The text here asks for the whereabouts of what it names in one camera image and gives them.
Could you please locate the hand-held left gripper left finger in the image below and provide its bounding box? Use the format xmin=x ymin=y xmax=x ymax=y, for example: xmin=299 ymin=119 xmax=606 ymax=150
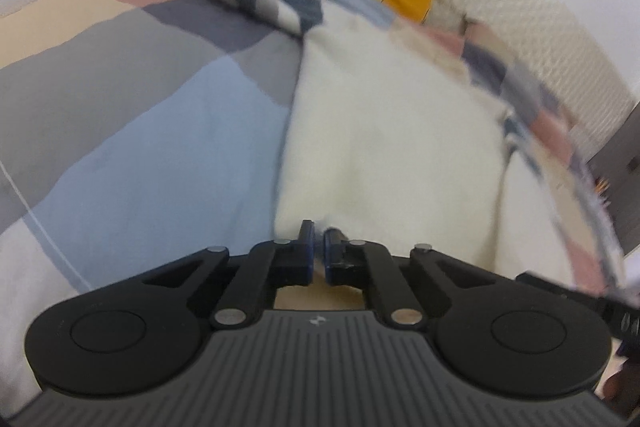
xmin=141 ymin=219 xmax=316 ymax=328

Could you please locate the grey wooden wardrobe unit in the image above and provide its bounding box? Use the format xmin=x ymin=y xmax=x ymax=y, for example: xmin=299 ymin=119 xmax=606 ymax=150
xmin=584 ymin=101 xmax=640 ymax=210

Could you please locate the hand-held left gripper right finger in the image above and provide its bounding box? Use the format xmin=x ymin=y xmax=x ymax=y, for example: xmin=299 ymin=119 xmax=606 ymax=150
xmin=323 ymin=229 xmax=495 ymax=327

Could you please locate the plaid patchwork duvet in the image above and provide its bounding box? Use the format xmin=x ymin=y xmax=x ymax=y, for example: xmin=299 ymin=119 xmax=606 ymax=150
xmin=0 ymin=0 xmax=626 ymax=390

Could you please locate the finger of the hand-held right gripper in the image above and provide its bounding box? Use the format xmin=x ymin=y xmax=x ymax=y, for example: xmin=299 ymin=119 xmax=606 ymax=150
xmin=515 ymin=272 xmax=619 ymax=317

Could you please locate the cream sweater with navy stripes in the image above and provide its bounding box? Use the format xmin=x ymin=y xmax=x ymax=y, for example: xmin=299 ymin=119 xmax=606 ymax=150
xmin=92 ymin=0 xmax=628 ymax=300

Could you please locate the cream quilted bed headboard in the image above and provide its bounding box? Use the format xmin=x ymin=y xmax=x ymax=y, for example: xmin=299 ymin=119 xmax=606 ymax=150
xmin=325 ymin=0 xmax=640 ymax=160

